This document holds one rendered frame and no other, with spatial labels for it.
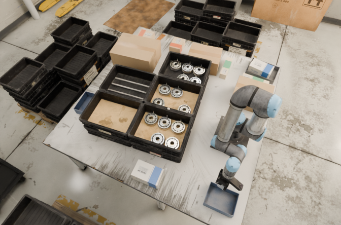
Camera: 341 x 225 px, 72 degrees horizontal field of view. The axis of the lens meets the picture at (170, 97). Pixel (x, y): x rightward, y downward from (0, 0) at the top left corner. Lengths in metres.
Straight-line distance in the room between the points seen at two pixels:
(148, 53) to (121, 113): 0.64
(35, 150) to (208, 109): 1.97
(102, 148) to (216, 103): 1.03
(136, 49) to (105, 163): 1.06
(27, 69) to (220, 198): 2.42
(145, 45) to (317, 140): 2.13
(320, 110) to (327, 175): 0.81
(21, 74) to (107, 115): 1.43
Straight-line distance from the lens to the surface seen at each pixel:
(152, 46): 2.27
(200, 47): 2.32
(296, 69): 3.66
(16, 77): 3.08
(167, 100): 1.94
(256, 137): 1.67
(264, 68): 2.35
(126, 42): 2.35
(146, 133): 1.79
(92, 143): 2.00
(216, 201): 1.77
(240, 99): 1.30
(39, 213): 2.20
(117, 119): 1.89
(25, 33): 4.56
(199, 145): 1.89
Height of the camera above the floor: 2.41
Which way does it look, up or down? 54 degrees down
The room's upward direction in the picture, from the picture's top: 2 degrees counter-clockwise
